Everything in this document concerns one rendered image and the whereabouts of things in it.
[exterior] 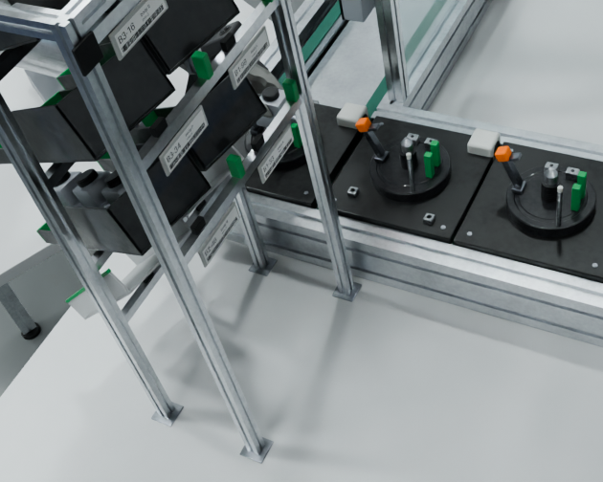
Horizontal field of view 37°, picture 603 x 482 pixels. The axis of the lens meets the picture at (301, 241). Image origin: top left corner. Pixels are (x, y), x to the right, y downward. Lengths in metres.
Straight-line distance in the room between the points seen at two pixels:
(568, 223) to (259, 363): 0.54
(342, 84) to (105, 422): 0.82
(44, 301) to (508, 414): 1.87
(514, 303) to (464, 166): 0.27
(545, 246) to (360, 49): 0.70
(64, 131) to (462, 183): 0.77
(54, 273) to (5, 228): 1.12
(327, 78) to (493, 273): 0.64
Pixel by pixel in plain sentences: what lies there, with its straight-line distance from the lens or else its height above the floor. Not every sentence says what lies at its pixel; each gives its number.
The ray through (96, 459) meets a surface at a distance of 1.52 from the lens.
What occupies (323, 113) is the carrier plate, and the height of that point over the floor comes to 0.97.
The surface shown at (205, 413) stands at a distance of 1.49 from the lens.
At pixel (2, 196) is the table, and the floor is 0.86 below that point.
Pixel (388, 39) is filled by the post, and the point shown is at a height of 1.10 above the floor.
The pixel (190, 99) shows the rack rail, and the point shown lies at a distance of 1.02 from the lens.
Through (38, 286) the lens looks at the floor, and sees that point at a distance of 3.03.
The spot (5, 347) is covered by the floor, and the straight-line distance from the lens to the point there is 2.92.
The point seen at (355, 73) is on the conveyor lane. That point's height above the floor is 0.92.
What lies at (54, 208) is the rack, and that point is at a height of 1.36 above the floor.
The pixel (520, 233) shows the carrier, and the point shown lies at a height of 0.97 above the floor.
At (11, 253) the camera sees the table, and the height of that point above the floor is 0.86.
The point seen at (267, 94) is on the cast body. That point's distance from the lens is 1.61.
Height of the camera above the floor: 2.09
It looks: 48 degrees down
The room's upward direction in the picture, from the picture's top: 15 degrees counter-clockwise
